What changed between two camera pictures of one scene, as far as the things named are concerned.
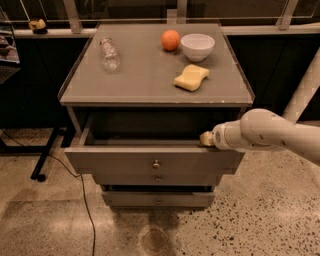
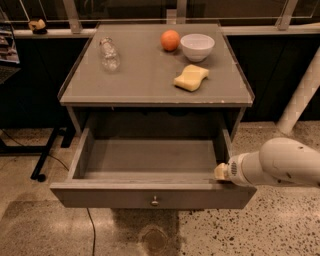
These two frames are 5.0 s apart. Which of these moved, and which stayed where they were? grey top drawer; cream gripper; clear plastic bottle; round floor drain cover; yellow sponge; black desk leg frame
Moved: grey top drawer; cream gripper
Stayed: clear plastic bottle; round floor drain cover; yellow sponge; black desk leg frame
